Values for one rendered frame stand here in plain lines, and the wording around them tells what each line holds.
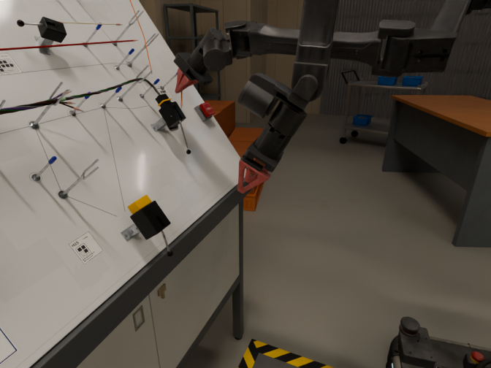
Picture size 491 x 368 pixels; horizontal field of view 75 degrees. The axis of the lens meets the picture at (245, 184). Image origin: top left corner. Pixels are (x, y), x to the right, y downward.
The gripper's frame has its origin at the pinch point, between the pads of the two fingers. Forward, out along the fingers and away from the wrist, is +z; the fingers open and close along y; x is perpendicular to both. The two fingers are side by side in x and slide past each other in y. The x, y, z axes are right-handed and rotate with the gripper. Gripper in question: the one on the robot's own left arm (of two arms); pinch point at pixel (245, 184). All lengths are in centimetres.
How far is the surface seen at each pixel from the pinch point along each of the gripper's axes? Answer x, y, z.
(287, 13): -125, -629, -24
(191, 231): -5.7, -6.1, 24.4
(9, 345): -15.9, 38.0, 25.1
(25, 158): -38.0, 16.8, 12.9
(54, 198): -29.7, 17.4, 16.7
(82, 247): -19.7, 19.6, 21.3
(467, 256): 150, -155, 35
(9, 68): -55, 6, 4
